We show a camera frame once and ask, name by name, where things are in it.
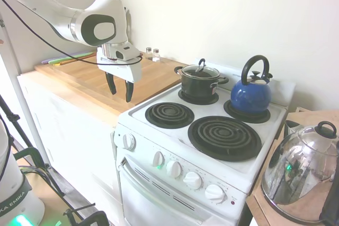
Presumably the white stove knob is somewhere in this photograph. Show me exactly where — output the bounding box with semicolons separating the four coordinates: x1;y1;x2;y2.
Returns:
183;171;203;191
204;184;226;205
166;160;182;179
152;151;166;167
122;133;137;151

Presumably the white oven door handle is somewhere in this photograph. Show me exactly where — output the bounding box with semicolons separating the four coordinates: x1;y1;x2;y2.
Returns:
118;156;212;223

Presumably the glass pot lid black handle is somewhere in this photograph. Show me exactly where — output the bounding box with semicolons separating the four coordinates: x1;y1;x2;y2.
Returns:
181;58;221;79

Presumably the small black coil burner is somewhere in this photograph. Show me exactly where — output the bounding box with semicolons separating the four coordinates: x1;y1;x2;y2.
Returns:
223;99;272;124
177;88;220;105
145;102;195;130

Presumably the black tripod stand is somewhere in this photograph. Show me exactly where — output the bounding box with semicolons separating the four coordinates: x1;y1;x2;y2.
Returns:
0;94;80;221

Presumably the purple cutting mat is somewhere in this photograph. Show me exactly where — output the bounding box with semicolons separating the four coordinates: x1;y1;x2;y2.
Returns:
40;51;90;65

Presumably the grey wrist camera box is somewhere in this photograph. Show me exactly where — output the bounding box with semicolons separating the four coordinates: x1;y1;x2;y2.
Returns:
114;44;140;61

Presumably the large black coil burner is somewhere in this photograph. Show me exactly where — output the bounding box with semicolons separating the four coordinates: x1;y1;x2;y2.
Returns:
188;115;263;162

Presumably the black cooking pot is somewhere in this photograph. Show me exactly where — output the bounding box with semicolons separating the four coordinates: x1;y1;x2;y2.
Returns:
174;65;230;99

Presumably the black clamp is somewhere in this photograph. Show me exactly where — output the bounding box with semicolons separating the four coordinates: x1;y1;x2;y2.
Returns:
63;201;110;226

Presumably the blue kettle black handle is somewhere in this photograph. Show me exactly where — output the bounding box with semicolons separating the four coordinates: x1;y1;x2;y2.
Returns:
230;55;274;114

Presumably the white electric stove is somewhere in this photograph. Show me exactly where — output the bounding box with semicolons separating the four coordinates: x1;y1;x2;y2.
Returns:
110;58;297;226

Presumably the wooden side table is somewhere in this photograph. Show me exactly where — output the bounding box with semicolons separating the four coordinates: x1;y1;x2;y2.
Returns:
245;109;339;226

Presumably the large wooden countertop board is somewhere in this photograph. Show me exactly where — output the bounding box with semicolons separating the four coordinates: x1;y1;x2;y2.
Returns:
33;50;189;105

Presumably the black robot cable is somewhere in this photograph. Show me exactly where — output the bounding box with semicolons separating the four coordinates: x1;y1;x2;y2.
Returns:
0;0;144;66

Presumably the black appliance corner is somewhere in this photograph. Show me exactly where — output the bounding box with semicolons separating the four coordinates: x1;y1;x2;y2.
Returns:
318;177;339;226

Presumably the white cabinet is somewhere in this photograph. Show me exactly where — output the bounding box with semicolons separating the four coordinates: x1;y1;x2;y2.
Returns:
16;70;126;226

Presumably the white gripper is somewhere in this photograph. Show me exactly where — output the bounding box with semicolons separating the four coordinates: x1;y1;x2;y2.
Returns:
96;48;143;103

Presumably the stainless steel kettle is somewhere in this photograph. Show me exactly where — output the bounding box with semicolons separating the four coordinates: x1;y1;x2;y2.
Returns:
261;121;339;223

